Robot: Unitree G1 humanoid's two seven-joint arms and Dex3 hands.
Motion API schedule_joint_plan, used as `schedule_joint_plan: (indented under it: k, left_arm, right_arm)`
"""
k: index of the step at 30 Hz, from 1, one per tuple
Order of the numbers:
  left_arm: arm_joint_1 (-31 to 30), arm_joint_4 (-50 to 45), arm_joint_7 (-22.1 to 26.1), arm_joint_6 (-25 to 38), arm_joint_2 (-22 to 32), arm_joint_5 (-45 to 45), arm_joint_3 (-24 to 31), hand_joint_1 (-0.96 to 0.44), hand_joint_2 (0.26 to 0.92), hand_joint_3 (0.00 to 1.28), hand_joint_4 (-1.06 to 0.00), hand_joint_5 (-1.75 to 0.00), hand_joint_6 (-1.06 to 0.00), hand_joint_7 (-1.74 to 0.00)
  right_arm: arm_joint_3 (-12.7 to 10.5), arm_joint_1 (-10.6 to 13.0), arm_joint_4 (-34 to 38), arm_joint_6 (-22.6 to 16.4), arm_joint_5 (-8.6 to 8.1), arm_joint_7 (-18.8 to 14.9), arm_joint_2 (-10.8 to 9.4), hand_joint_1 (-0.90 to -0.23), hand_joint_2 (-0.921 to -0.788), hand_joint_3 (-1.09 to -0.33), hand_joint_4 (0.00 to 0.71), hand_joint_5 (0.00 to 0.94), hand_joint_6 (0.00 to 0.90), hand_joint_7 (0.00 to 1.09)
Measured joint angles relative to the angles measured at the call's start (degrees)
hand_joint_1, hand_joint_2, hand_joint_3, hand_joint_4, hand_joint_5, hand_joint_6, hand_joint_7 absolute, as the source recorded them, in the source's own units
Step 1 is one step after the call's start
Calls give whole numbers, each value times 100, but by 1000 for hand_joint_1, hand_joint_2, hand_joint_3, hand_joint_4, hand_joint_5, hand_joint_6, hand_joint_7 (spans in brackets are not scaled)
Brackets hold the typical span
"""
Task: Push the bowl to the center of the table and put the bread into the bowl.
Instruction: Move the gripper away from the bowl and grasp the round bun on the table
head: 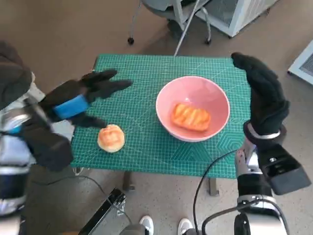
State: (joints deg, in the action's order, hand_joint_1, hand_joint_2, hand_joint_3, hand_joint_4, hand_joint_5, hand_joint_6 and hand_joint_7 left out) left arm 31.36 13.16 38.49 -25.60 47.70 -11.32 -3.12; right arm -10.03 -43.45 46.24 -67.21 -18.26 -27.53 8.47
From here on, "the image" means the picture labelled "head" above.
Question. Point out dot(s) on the grey office chair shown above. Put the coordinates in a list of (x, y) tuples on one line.
[(159, 9)]

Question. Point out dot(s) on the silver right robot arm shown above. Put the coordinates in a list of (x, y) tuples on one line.
[(252, 181)]

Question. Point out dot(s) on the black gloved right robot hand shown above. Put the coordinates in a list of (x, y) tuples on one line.
[(266, 98)]

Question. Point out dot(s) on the round toy bread bun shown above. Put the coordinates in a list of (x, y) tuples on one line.
[(111, 139)]

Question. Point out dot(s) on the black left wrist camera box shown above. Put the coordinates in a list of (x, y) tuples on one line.
[(49, 147)]

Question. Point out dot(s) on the white slanted pole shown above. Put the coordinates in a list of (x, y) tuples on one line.
[(182, 36)]

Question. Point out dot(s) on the green cutting mat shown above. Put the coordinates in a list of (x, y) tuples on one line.
[(146, 151)]

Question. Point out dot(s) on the long striped toy bread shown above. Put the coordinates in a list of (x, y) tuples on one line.
[(190, 117)]

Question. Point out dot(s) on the white framed mesh panel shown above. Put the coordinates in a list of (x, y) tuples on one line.
[(304, 66)]

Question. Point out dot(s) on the white mesh-front cabinet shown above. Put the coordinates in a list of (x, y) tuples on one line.
[(247, 14)]

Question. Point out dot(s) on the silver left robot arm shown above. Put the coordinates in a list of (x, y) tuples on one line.
[(12, 183)]

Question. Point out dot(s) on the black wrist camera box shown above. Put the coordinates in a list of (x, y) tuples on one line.
[(49, 147), (286, 171)]

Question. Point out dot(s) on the black metal frame stand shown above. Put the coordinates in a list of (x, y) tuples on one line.
[(107, 210)]

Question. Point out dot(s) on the pink bowl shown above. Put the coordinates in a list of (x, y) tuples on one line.
[(190, 93)]

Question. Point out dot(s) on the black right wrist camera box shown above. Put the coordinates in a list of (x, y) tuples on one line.
[(286, 171)]

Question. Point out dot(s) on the white shoe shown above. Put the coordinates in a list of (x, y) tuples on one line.
[(184, 224), (146, 223)]

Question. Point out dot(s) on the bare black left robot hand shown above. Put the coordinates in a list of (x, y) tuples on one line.
[(71, 107)]

